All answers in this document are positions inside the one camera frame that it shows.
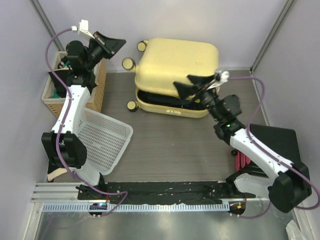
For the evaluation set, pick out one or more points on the black garment in basket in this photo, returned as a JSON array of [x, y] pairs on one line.
[[60, 89]]

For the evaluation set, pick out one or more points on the white perforated plastic basket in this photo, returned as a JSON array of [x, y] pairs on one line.
[[105, 139]]

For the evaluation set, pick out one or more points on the green printed garment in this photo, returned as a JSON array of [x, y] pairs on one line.
[[63, 65]]

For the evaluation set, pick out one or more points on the woven wicker laundry basket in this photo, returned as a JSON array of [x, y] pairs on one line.
[[95, 101]]

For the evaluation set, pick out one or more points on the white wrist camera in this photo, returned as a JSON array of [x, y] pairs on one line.
[[220, 78], [83, 30]]

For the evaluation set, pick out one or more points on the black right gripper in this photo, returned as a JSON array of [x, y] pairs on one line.
[[185, 90]]

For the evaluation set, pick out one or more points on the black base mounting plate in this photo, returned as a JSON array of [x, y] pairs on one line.
[[164, 193]]

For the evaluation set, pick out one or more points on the dark folded garment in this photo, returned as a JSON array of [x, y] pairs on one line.
[[168, 101]]

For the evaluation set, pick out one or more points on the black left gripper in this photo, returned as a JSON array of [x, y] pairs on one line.
[[110, 46]]

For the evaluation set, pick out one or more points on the white slotted cable duct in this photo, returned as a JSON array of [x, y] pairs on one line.
[[95, 207]]

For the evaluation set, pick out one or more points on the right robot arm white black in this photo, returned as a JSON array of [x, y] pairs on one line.
[[284, 183]]

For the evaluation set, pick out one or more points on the aluminium rail frame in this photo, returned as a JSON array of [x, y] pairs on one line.
[[59, 191]]

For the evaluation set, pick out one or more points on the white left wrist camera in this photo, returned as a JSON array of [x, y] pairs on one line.
[[83, 30]]

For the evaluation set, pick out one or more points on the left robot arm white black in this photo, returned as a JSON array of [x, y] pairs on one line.
[[61, 143]]

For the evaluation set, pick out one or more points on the black storage box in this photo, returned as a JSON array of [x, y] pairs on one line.
[[280, 142]]

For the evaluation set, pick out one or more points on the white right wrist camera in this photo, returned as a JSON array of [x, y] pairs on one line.
[[220, 78]]

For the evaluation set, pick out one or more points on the crumpled white plastic sheet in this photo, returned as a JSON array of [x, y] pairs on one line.
[[293, 232]]

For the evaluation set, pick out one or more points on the yellow hard-shell suitcase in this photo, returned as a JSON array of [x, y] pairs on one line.
[[165, 61]]

